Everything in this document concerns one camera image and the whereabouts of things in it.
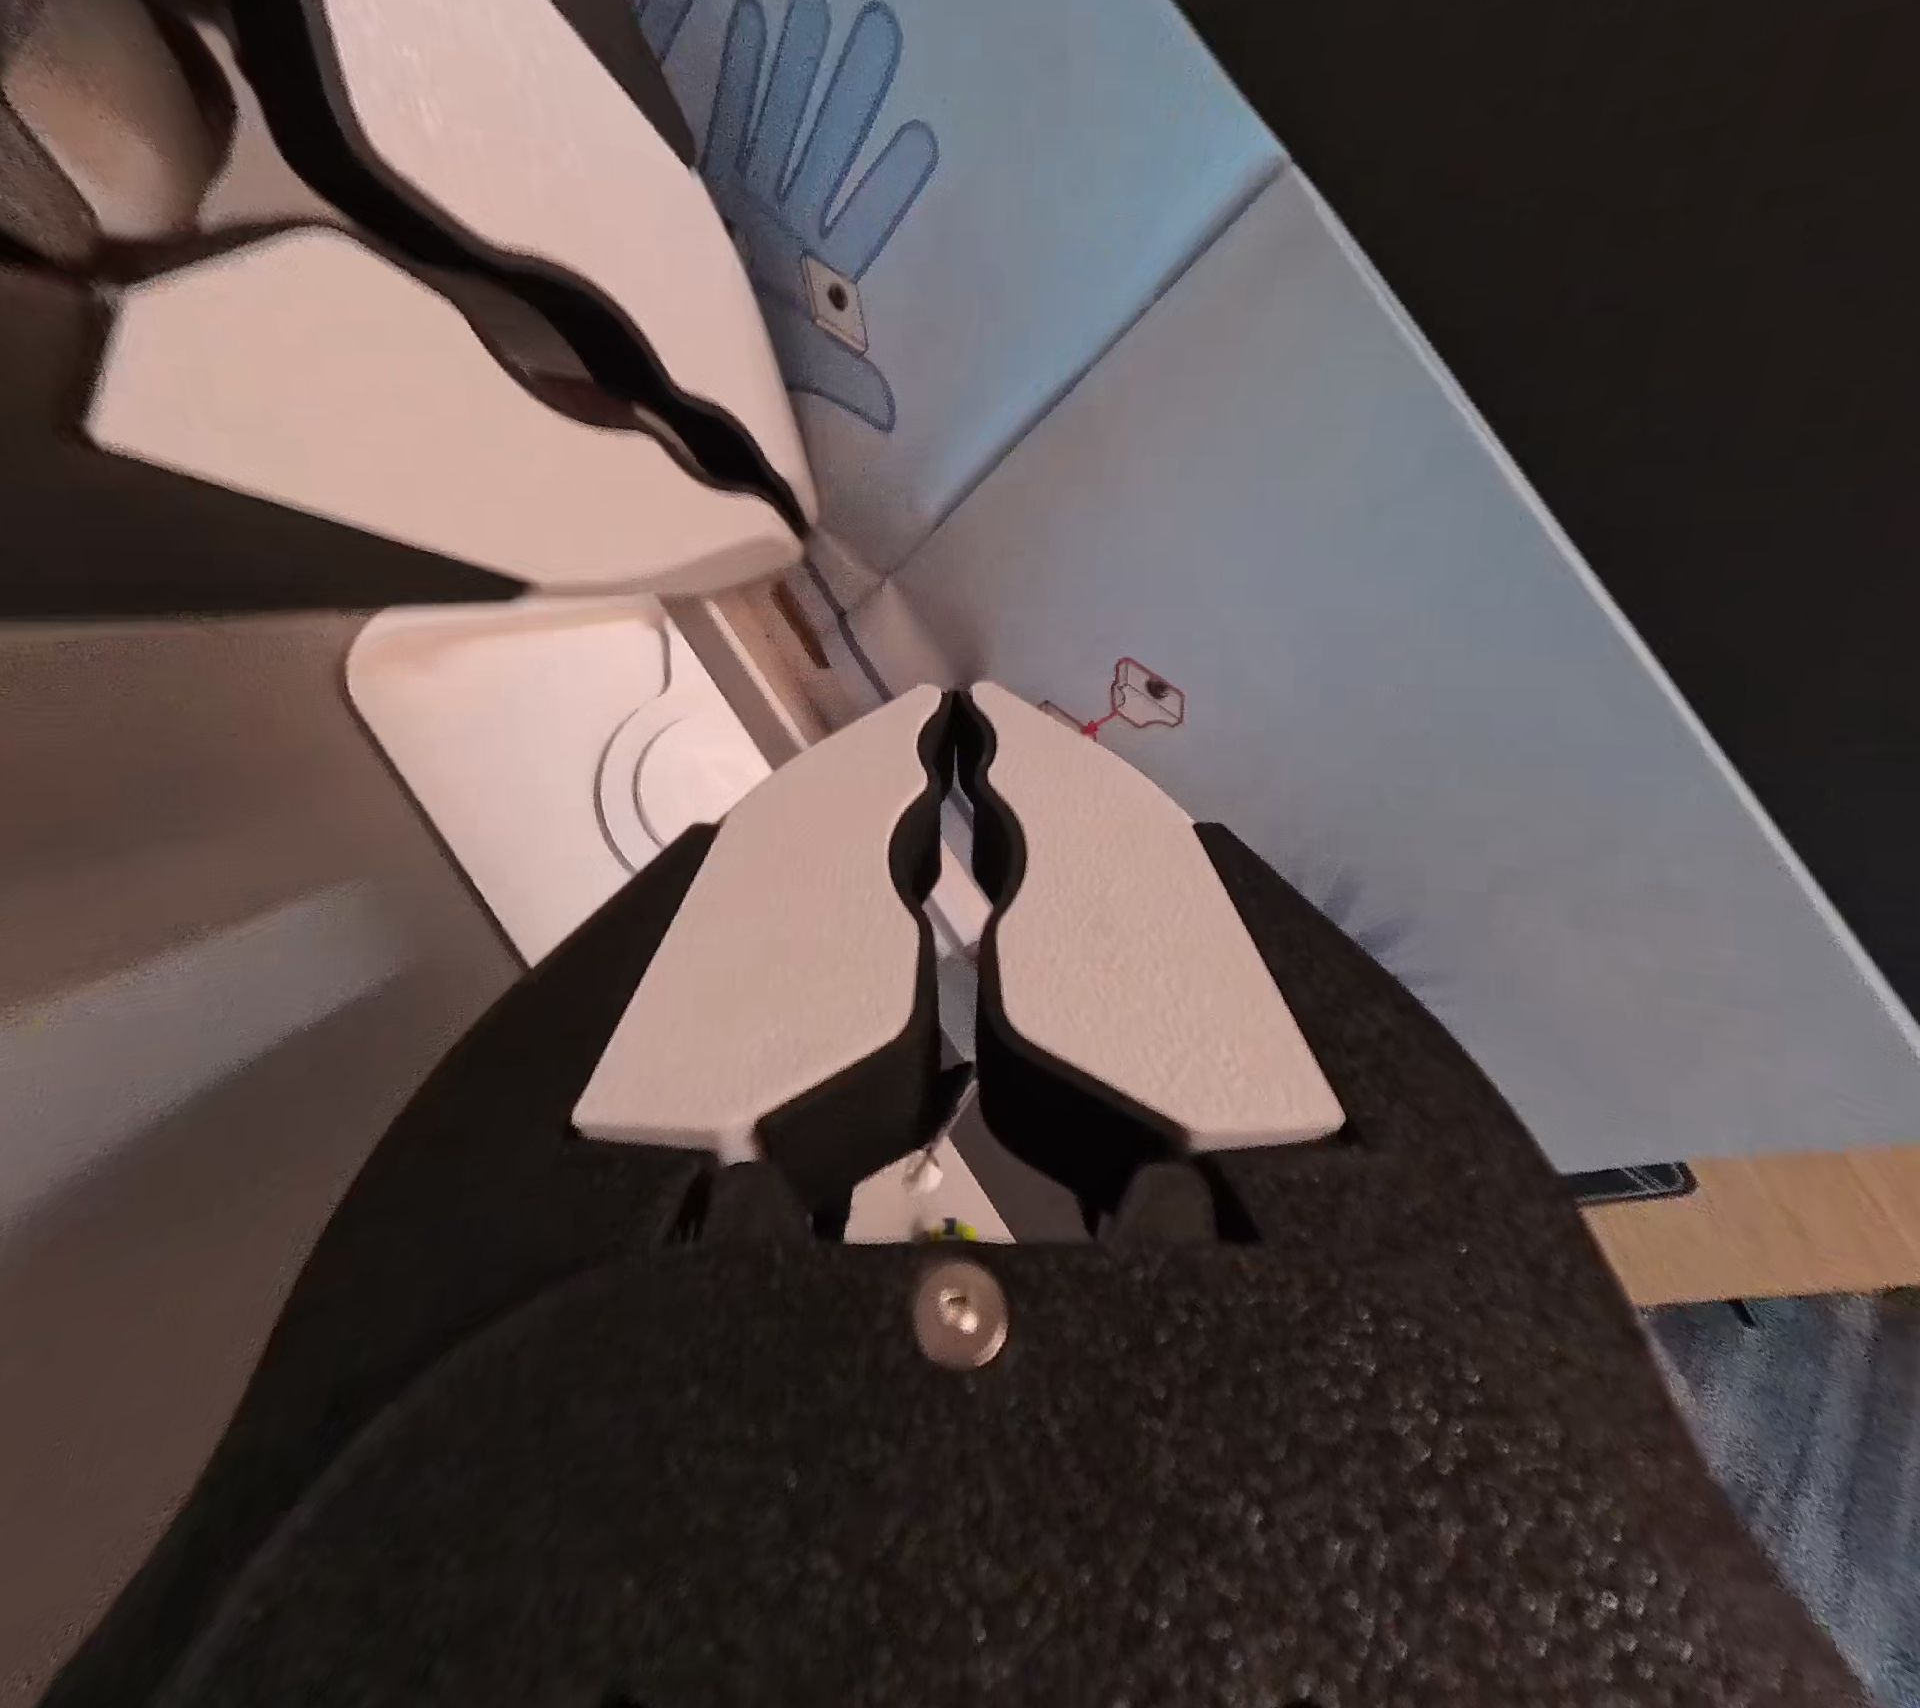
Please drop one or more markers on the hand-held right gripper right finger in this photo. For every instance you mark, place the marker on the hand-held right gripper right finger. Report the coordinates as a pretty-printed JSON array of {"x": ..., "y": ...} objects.
[{"x": 1157, "y": 990}]

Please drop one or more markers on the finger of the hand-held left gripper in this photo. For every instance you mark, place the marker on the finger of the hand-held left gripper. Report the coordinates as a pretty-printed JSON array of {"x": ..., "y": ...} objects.
[
  {"x": 361, "y": 404},
  {"x": 511, "y": 61}
]

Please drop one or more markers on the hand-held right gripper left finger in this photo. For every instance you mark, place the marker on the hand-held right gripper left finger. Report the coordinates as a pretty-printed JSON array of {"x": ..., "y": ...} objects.
[{"x": 751, "y": 990}]

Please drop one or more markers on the lego instruction booklet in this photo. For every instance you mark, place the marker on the lego instruction booklet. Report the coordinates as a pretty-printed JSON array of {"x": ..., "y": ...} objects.
[{"x": 1261, "y": 540}]

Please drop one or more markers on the white book stand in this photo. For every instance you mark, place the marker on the white book stand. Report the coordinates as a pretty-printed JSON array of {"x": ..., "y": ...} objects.
[{"x": 527, "y": 749}]

